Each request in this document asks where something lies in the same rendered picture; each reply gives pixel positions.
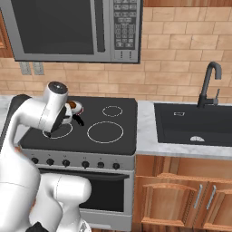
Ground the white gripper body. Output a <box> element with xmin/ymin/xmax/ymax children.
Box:
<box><xmin>62</xmin><ymin>103</ymin><xmax>75</xmax><ymax>125</ymax></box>

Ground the black hob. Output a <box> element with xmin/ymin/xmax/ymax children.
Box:
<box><xmin>18</xmin><ymin>96</ymin><xmax>139</xmax><ymax>156</ymax></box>

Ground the silver microwave oven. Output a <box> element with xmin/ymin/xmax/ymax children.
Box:
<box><xmin>0</xmin><ymin>0</ymin><xmax>143</xmax><ymax>64</ymax></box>

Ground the oven door with dark window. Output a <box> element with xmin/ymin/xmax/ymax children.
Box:
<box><xmin>38</xmin><ymin>168</ymin><xmax>135</xmax><ymax>231</ymax></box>

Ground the black sink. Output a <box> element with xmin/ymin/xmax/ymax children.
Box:
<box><xmin>153</xmin><ymin>101</ymin><xmax>232</xmax><ymax>149</ymax></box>

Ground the wooden cupboard door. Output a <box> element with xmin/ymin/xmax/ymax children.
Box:
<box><xmin>201</xmin><ymin>188</ymin><xmax>232</xmax><ymax>232</ymax></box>
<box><xmin>140</xmin><ymin>182</ymin><xmax>198</xmax><ymax>228</ymax></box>

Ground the black tap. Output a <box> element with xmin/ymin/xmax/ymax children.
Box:
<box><xmin>197</xmin><ymin>61</ymin><xmax>223</xmax><ymax>109</ymax></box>

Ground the grey wall outlet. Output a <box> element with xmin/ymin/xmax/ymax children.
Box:
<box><xmin>32</xmin><ymin>62</ymin><xmax>45</xmax><ymax>76</ymax></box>
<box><xmin>19</xmin><ymin>62</ymin><xmax>33</xmax><ymax>76</ymax></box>

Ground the dark microwave door handle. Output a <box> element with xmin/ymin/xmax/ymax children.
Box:
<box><xmin>93</xmin><ymin>0</ymin><xmax>106</xmax><ymax>53</ymax></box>

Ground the wooden wall cupboard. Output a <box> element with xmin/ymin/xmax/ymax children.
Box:
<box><xmin>142</xmin><ymin>0</ymin><xmax>232</xmax><ymax>8</ymax></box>
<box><xmin>0</xmin><ymin>11</ymin><xmax>15</xmax><ymax>59</ymax></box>

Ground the silver cupboard handle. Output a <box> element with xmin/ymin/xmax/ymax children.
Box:
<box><xmin>193</xmin><ymin>184</ymin><xmax>204</xmax><ymax>210</ymax></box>
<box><xmin>206</xmin><ymin>184</ymin><xmax>218</xmax><ymax>211</ymax></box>

